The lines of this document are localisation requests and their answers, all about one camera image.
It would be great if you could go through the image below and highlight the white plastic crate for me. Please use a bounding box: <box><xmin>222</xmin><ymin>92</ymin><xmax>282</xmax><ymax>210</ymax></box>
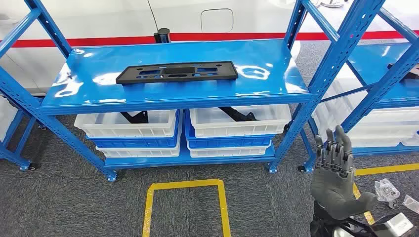
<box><xmin>327</xmin><ymin>78</ymin><xmax>419</xmax><ymax>126</ymax></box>
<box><xmin>95</xmin><ymin>130</ymin><xmax>183</xmax><ymax>158</ymax></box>
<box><xmin>0</xmin><ymin>96</ymin><xmax>19</xmax><ymax>143</ymax></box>
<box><xmin>74</xmin><ymin>109</ymin><xmax>179</xmax><ymax>139</ymax></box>
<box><xmin>319</xmin><ymin>127</ymin><xmax>419</xmax><ymax>148</ymax></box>
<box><xmin>312</xmin><ymin>104</ymin><xmax>419</xmax><ymax>140</ymax></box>
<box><xmin>188</xmin><ymin>140</ymin><xmax>272</xmax><ymax>158</ymax></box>
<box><xmin>190</xmin><ymin>104</ymin><xmax>292</xmax><ymax>139</ymax></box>

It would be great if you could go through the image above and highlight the blue plastic crate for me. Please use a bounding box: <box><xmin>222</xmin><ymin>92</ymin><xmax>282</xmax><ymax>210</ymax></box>
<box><xmin>184</xmin><ymin>109</ymin><xmax>276</xmax><ymax>150</ymax></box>
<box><xmin>85</xmin><ymin>111</ymin><xmax>182</xmax><ymax>149</ymax></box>

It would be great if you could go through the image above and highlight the black plastic panel part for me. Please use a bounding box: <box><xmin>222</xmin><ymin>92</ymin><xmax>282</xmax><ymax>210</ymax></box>
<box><xmin>116</xmin><ymin>61</ymin><xmax>239</xmax><ymax>86</ymax></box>

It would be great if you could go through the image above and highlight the crumpled clear plastic bag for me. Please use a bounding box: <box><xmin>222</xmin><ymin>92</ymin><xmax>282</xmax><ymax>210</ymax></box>
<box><xmin>374</xmin><ymin>178</ymin><xmax>401</xmax><ymax>203</ymax></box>

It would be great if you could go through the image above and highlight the black stanchion post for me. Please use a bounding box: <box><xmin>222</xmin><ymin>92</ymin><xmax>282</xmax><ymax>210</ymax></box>
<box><xmin>153</xmin><ymin>28</ymin><xmax>172</xmax><ymax>44</ymax></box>

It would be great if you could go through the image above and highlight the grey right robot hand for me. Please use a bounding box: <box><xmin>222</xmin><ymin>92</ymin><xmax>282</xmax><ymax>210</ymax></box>
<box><xmin>311</xmin><ymin>125</ymin><xmax>377</xmax><ymax>221</ymax></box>

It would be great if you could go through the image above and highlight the blue metal shelf rack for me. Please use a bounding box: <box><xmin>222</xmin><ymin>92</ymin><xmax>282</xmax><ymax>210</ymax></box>
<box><xmin>301</xmin><ymin>0</ymin><xmax>419</xmax><ymax>173</ymax></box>
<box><xmin>0</xmin><ymin>0</ymin><xmax>387</xmax><ymax>183</ymax></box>
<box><xmin>0</xmin><ymin>95</ymin><xmax>42</xmax><ymax>171</ymax></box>

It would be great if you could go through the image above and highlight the flat clear plastic bag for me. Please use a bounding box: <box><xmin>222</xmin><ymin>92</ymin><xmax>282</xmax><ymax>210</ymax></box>
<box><xmin>402</xmin><ymin>195</ymin><xmax>419</xmax><ymax>215</ymax></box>

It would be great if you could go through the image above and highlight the yellow floor tape square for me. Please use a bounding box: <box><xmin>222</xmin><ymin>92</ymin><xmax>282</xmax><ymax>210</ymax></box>
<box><xmin>142</xmin><ymin>178</ymin><xmax>232</xmax><ymax>237</ymax></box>
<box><xmin>352</xmin><ymin>162</ymin><xmax>419</xmax><ymax>226</ymax></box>

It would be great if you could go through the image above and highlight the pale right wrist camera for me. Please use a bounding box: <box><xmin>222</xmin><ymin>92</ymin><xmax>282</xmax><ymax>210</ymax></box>
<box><xmin>376</xmin><ymin>212</ymin><xmax>415</xmax><ymax>237</ymax></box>

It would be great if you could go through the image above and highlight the red barrier belt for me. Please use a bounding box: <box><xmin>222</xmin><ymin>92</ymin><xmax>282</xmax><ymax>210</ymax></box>
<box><xmin>0</xmin><ymin>30</ymin><xmax>419</xmax><ymax>49</ymax></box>

